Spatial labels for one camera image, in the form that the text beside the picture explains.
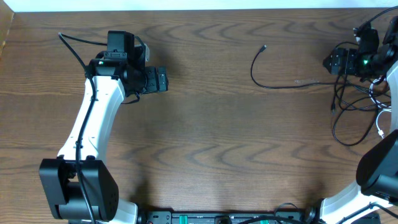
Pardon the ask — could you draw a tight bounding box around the white USB cable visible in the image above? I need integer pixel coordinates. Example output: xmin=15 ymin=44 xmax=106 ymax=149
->
xmin=368 ymin=77 xmax=393 ymax=139

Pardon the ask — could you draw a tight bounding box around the black USB cable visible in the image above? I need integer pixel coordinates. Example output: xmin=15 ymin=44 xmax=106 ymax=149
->
xmin=250 ymin=44 xmax=392 ymax=112

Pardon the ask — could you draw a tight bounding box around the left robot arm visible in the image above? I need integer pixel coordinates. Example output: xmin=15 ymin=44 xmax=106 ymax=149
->
xmin=39 ymin=30 xmax=169 ymax=223

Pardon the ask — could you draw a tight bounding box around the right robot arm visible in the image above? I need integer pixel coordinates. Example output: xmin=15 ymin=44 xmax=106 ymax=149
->
xmin=304 ymin=17 xmax=397 ymax=223

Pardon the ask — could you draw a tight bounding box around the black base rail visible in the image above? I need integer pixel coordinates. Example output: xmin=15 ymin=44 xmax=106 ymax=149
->
xmin=136 ymin=203 xmax=324 ymax=224

